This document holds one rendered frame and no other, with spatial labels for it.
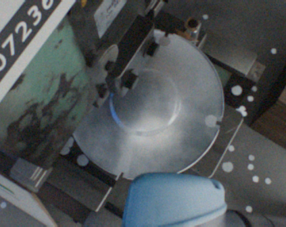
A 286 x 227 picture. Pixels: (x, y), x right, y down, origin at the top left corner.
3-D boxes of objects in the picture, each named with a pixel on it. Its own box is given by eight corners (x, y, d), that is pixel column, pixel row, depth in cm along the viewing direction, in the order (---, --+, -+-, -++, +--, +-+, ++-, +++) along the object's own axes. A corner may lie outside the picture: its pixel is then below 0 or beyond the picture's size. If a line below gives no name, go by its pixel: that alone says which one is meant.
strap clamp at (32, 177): (84, 121, 75) (75, 107, 65) (36, 192, 71) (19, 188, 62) (61, 107, 76) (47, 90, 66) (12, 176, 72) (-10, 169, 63)
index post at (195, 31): (197, 42, 80) (203, 19, 71) (190, 53, 79) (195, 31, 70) (185, 36, 80) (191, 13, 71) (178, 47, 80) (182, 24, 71)
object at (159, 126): (199, 201, 63) (199, 201, 63) (44, 152, 67) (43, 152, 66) (239, 53, 70) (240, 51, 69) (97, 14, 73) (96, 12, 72)
